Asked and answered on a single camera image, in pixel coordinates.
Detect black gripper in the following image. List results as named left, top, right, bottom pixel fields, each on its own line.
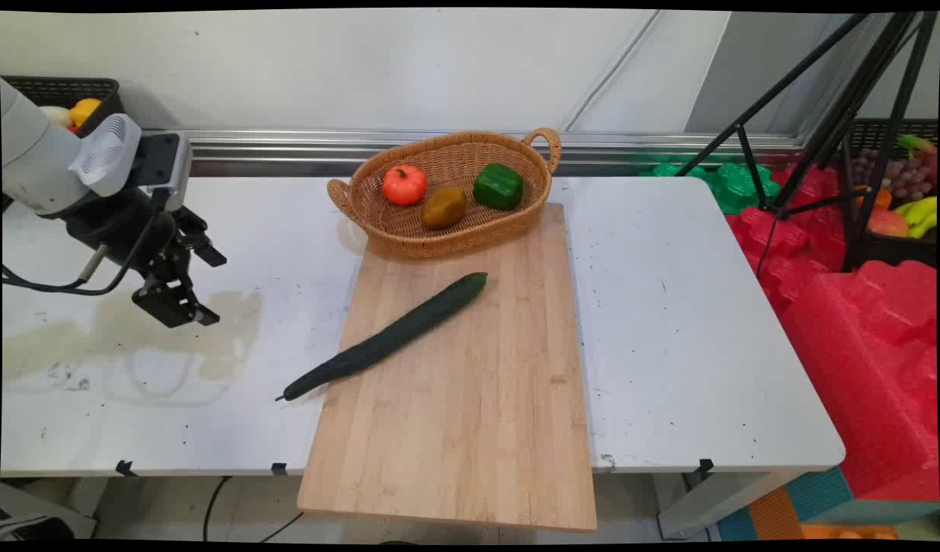
left=64, top=188, right=228, bottom=329

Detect long dark green cucumber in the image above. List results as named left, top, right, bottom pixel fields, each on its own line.
left=275, top=271, right=489, bottom=403

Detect black mesh basket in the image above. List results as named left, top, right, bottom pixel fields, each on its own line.
left=1, top=75, right=126, bottom=139

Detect orange toy pumpkin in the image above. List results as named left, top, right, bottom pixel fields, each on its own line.
left=381, top=163, right=429, bottom=206

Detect white table leg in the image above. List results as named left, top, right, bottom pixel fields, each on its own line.
left=1, top=477, right=110, bottom=540

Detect wooden cutting board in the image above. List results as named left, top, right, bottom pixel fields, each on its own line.
left=297, top=202, right=598, bottom=533

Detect green toy bell pepper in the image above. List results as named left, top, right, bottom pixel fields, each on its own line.
left=472, top=162, right=525, bottom=212

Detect green foam block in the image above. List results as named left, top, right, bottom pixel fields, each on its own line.
left=640, top=157, right=781, bottom=214

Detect red foam block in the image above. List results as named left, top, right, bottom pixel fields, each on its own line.
left=781, top=261, right=940, bottom=503
left=725, top=163, right=850, bottom=311

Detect orange foam floor tile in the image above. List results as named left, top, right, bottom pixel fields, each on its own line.
left=748, top=485, right=900, bottom=541

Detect teal foam floor tile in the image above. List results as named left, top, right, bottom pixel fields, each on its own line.
left=717, top=466, right=938, bottom=541

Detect black tripod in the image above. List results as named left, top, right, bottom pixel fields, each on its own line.
left=673, top=11, right=940, bottom=273

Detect red orange toy peach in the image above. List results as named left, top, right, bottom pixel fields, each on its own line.
left=867, top=209, right=910, bottom=238

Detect black plastic crate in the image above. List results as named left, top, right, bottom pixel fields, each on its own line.
left=842, top=117, right=938, bottom=271

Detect purple toy grapes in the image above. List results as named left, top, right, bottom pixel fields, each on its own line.
left=853, top=147, right=935, bottom=202

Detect yellow green toy bananas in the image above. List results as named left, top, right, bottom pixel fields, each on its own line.
left=893, top=196, right=938, bottom=240

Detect silver black wrist camera box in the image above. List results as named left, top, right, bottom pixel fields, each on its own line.
left=133, top=132, right=193, bottom=212

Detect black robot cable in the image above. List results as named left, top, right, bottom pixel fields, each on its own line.
left=2, top=211, right=164, bottom=297

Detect aluminium rail profile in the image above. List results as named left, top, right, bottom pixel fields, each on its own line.
left=140, top=129, right=808, bottom=179

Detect black floor cable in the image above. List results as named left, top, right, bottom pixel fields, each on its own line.
left=202, top=475, right=306, bottom=544

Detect oval wicker basket with handles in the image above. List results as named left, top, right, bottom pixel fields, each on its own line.
left=327, top=127, right=563, bottom=259

